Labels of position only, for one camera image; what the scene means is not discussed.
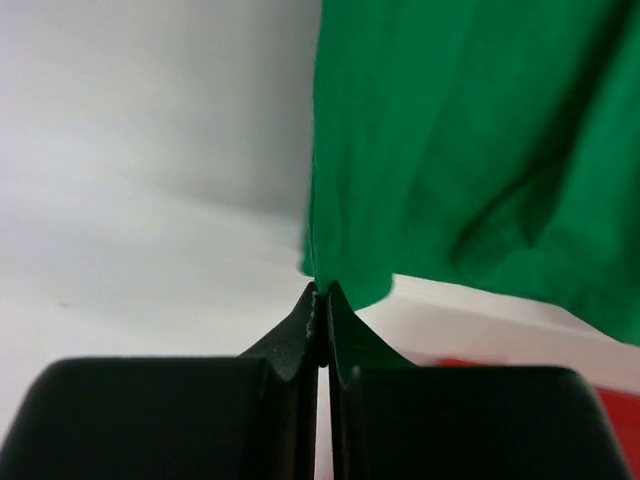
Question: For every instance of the green t shirt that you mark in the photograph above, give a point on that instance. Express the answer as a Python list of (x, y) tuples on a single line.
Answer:
[(491, 144)]

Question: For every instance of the red plastic bin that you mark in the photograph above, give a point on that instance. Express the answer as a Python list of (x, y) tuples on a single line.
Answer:
[(615, 415)]

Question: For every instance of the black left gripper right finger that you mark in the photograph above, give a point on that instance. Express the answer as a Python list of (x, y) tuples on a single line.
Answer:
[(460, 425)]

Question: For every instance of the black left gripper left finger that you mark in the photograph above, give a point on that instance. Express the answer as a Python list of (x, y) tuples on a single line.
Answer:
[(250, 416)]

